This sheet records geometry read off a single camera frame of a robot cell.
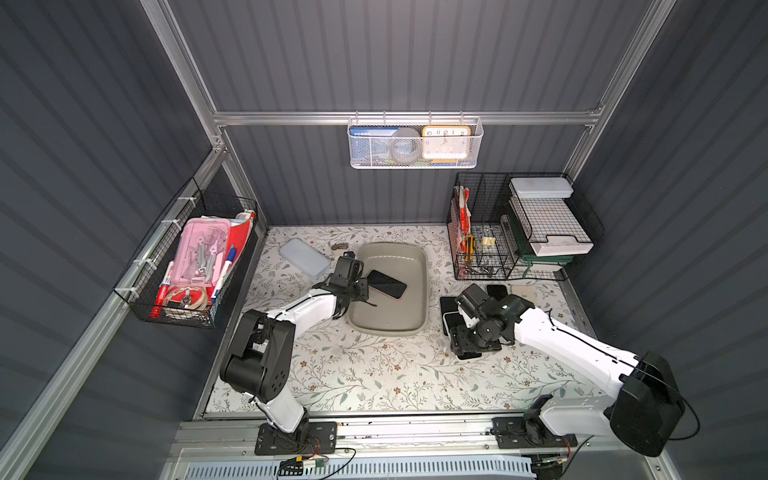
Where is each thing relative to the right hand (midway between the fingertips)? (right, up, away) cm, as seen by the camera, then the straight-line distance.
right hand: (468, 344), depth 81 cm
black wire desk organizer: (+22, +34, +19) cm, 45 cm away
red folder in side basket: (-61, +29, -4) cm, 68 cm away
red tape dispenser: (-66, +15, -14) cm, 69 cm away
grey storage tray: (-19, +17, +24) cm, 35 cm away
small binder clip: (-41, +28, +32) cm, 59 cm away
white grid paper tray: (+31, +33, +13) cm, 47 cm away
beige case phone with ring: (+26, +11, +21) cm, 35 cm away
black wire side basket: (-73, +19, -18) cm, 77 cm away
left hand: (-30, +14, +13) cm, 36 cm away
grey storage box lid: (-53, +23, +30) cm, 65 cm away
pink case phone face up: (-23, +14, +28) cm, 39 cm away
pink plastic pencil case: (-67, +26, -8) cm, 73 cm away
